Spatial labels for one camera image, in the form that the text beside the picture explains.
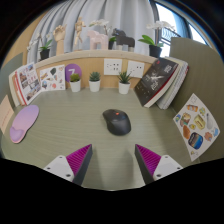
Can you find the white wall socket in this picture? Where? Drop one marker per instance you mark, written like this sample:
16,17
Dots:
113,66
136,68

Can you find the small succulent in white pot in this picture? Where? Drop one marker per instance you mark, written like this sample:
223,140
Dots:
124,88
94,86
75,86

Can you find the white orchid in black pot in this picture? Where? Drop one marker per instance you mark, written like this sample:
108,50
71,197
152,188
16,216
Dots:
45,54
155,50
100,23

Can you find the white thick book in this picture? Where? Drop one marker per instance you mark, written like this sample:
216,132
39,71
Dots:
11,86

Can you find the wooden hand model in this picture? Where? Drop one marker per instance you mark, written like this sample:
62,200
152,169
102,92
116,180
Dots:
60,38

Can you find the purple round number sticker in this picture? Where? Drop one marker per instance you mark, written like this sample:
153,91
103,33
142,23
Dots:
74,69

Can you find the dark wooden horse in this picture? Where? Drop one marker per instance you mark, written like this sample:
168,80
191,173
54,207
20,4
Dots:
125,40

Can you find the food sticker sheet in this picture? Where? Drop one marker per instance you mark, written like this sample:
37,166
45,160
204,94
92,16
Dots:
196,126

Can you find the white sticker sheet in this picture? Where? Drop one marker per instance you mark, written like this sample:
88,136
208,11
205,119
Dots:
52,78

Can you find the tan-covered book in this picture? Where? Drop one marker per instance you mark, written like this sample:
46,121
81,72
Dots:
14,87

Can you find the red-spined photo book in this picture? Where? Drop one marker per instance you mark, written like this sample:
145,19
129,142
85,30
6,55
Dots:
30,81

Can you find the grey curtain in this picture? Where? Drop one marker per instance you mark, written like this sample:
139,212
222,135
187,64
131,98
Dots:
130,16

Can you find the light wood desk shelf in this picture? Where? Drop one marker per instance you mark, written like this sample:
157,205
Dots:
93,63

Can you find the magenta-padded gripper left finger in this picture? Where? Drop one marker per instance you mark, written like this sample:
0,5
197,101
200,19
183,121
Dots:
59,165

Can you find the black computer mouse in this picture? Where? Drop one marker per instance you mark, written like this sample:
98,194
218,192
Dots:
117,122

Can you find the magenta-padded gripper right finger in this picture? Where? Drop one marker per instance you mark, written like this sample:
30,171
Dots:
166,165

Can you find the black-covered book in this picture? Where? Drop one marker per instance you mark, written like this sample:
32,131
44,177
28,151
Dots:
155,81

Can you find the purple mouse pad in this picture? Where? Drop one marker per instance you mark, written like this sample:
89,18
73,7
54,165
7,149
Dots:
25,121

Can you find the pink wooden horse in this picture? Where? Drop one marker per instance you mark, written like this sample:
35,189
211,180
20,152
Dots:
98,40

